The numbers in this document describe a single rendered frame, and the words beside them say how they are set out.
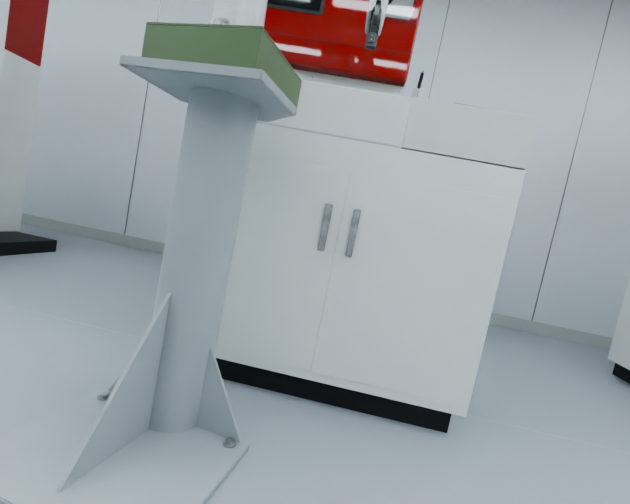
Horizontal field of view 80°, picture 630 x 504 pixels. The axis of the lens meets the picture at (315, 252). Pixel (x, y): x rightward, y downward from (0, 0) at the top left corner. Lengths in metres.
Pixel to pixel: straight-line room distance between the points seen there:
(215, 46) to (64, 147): 3.45
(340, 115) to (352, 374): 0.77
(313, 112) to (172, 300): 0.66
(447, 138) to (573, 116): 2.63
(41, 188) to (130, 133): 1.01
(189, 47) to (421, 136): 0.65
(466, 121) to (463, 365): 0.70
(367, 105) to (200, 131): 0.51
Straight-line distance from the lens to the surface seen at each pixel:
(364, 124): 1.17
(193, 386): 0.99
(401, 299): 1.15
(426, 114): 1.19
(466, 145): 1.19
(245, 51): 0.84
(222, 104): 0.90
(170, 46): 0.92
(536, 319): 3.64
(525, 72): 3.71
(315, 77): 1.89
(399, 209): 1.13
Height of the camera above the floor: 0.57
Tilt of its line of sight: 5 degrees down
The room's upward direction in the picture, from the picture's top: 11 degrees clockwise
